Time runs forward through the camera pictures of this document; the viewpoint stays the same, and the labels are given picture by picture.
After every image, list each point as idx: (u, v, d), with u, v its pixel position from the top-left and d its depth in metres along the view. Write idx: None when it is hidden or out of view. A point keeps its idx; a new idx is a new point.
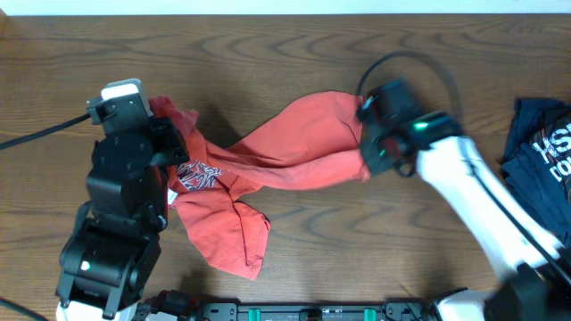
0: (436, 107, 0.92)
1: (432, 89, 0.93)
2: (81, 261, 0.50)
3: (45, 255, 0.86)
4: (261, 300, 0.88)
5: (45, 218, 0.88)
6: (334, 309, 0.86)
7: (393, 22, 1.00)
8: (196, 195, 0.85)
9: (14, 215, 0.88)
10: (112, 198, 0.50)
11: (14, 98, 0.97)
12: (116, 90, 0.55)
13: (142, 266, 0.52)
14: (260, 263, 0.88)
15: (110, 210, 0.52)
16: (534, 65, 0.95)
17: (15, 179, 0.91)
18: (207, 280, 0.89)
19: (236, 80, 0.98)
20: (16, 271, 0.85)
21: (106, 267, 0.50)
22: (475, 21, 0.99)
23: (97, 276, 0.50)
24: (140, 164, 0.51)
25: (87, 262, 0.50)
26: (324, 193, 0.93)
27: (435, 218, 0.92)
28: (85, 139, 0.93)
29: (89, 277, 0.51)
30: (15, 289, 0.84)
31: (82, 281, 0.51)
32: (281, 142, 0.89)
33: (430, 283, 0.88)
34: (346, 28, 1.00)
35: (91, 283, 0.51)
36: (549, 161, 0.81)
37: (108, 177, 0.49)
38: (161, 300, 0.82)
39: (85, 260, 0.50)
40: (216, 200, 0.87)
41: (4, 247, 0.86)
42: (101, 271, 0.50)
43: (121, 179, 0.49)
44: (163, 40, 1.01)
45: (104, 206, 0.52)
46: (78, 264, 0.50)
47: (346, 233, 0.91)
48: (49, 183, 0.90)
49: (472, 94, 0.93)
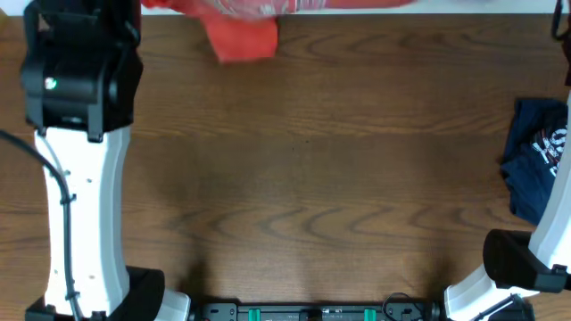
0: (434, 109, 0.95)
1: (429, 92, 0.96)
2: (67, 208, 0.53)
3: None
4: (261, 300, 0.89)
5: (46, 218, 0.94)
6: (334, 309, 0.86)
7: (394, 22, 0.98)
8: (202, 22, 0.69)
9: (16, 216, 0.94)
10: (71, 97, 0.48)
11: (16, 97, 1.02)
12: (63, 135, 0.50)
13: (119, 78, 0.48)
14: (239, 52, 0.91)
15: (62, 8, 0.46)
16: (529, 63, 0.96)
17: (14, 180, 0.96)
18: (207, 280, 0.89)
19: (234, 79, 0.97)
20: (24, 269, 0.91)
21: (76, 82, 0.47)
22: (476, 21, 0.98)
23: (106, 221, 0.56)
24: (58, 67, 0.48)
25: (76, 203, 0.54)
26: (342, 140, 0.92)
27: (435, 219, 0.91)
28: None
29: (57, 96, 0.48)
30: (21, 283, 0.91)
31: (53, 103, 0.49)
32: None
33: (430, 283, 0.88)
34: (347, 28, 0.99)
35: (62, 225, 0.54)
36: (549, 161, 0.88)
37: (74, 76, 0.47)
38: (186, 288, 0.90)
39: (48, 78, 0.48)
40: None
41: (8, 246, 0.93)
42: (70, 87, 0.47)
43: (69, 77, 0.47)
44: (160, 38, 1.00)
45: (61, 68, 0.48)
46: (41, 81, 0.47)
47: (346, 234, 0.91)
48: (50, 186, 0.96)
49: (464, 98, 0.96)
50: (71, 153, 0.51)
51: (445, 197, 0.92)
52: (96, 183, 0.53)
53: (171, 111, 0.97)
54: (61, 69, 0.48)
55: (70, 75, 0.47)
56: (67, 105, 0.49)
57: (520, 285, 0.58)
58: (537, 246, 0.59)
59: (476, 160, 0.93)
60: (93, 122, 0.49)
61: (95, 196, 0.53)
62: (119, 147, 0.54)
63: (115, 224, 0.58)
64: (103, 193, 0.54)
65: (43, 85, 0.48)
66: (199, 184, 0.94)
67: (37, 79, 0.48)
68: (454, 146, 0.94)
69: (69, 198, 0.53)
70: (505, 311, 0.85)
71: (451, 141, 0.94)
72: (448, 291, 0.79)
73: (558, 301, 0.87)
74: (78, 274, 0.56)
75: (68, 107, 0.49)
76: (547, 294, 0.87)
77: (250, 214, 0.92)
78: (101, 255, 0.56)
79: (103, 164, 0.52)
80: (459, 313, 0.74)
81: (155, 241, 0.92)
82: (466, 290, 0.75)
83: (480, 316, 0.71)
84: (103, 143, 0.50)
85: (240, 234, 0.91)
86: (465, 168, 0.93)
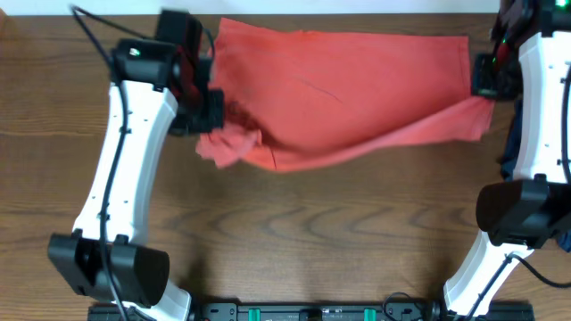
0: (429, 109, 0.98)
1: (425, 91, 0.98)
2: (124, 135, 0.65)
3: None
4: (261, 300, 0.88)
5: (46, 218, 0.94)
6: (334, 309, 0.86)
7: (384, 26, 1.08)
8: (231, 141, 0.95)
9: (15, 216, 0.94)
10: (147, 68, 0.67)
11: (16, 97, 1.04)
12: (136, 86, 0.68)
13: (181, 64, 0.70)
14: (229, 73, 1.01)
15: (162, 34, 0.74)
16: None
17: (14, 180, 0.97)
18: (207, 280, 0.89)
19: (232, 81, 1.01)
20: (22, 269, 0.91)
21: (152, 58, 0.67)
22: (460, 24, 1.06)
23: (148, 161, 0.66)
24: (142, 46, 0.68)
25: (131, 136, 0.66)
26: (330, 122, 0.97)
27: (435, 218, 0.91)
28: (85, 139, 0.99)
29: (136, 62, 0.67)
30: (20, 283, 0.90)
31: (131, 67, 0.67)
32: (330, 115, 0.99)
33: (430, 283, 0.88)
34: (341, 29, 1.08)
35: (113, 152, 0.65)
36: None
37: (152, 53, 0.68)
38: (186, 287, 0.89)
39: (134, 51, 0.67)
40: (297, 44, 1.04)
41: (7, 246, 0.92)
42: (146, 61, 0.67)
43: (148, 53, 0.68)
44: None
45: (144, 47, 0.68)
46: (128, 52, 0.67)
47: (346, 234, 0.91)
48: (50, 185, 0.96)
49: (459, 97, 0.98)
50: (138, 99, 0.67)
51: (444, 197, 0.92)
52: (152, 122, 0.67)
53: None
54: (144, 45, 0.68)
55: (150, 54, 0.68)
56: (143, 68, 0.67)
57: (509, 208, 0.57)
58: (519, 169, 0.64)
59: (476, 159, 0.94)
60: (159, 80, 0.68)
61: (146, 133, 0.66)
62: (170, 111, 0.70)
63: (152, 170, 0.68)
64: (153, 135, 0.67)
65: (128, 52, 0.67)
66: (199, 184, 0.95)
67: (125, 51, 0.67)
68: (452, 146, 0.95)
69: (127, 129, 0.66)
70: (504, 311, 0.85)
71: (450, 141, 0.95)
72: (446, 283, 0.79)
73: (558, 301, 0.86)
74: (113, 200, 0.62)
75: (141, 72, 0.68)
76: (547, 294, 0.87)
77: (251, 214, 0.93)
78: (137, 185, 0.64)
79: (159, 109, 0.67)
80: (459, 300, 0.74)
81: (154, 241, 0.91)
82: (462, 275, 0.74)
83: (480, 297, 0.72)
84: (162, 92, 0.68)
85: (241, 234, 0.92)
86: (464, 167, 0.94)
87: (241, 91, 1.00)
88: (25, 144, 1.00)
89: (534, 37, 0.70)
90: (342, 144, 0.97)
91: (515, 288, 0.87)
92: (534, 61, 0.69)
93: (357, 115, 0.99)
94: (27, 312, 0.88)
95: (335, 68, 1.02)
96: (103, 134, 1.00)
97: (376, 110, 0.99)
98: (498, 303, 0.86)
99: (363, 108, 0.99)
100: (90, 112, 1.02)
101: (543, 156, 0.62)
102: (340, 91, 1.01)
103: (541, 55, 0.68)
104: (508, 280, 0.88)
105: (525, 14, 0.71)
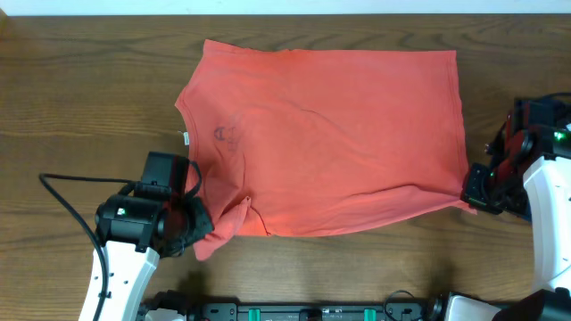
0: (420, 127, 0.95)
1: (414, 111, 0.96)
2: (102, 300, 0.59)
3: (53, 252, 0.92)
4: (261, 300, 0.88)
5: (46, 218, 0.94)
6: (334, 309, 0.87)
7: (384, 24, 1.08)
8: (221, 232, 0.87)
9: (15, 215, 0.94)
10: (133, 229, 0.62)
11: (15, 99, 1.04)
12: (119, 251, 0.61)
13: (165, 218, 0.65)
14: (209, 97, 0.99)
15: (155, 176, 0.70)
16: (519, 70, 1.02)
17: (14, 181, 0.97)
18: (207, 280, 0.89)
19: (213, 101, 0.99)
20: (23, 269, 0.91)
21: (136, 218, 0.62)
22: (459, 24, 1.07)
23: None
24: (129, 204, 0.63)
25: (110, 300, 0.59)
26: (314, 145, 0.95)
27: (435, 218, 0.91)
28: (85, 140, 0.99)
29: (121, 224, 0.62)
30: (20, 283, 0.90)
31: (117, 226, 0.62)
32: (311, 141, 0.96)
33: (431, 283, 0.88)
34: (343, 29, 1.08)
35: (91, 316, 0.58)
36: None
37: (138, 212, 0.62)
38: (187, 285, 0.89)
39: (120, 209, 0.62)
40: (285, 62, 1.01)
41: (6, 246, 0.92)
42: (131, 223, 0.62)
43: (134, 214, 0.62)
44: (162, 40, 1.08)
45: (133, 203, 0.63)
46: (115, 211, 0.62)
47: (346, 234, 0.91)
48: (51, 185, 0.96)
49: (452, 116, 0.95)
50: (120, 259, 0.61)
51: None
52: (132, 282, 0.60)
53: (173, 113, 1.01)
54: (132, 202, 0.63)
55: (137, 212, 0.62)
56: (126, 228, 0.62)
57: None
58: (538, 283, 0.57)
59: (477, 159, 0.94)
60: (144, 238, 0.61)
61: (127, 293, 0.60)
62: (152, 267, 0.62)
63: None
64: (134, 291, 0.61)
65: (116, 209, 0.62)
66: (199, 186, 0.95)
67: (110, 212, 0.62)
68: None
69: (105, 292, 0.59)
70: None
71: None
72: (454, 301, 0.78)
73: None
74: None
75: (127, 231, 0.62)
76: None
77: None
78: None
79: (140, 267, 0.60)
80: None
81: None
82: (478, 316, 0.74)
83: None
84: (144, 251, 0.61)
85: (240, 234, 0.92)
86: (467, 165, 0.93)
87: (221, 117, 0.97)
88: (24, 144, 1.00)
89: (537, 160, 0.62)
90: (323, 169, 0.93)
91: (515, 288, 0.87)
92: (539, 177, 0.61)
93: (342, 139, 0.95)
94: (28, 312, 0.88)
95: (323, 86, 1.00)
96: (103, 135, 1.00)
97: (363, 133, 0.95)
98: (498, 303, 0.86)
99: (350, 127, 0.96)
100: (90, 113, 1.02)
101: (566, 269, 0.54)
102: (326, 111, 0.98)
103: (546, 176, 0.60)
104: (508, 280, 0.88)
105: (525, 146, 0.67)
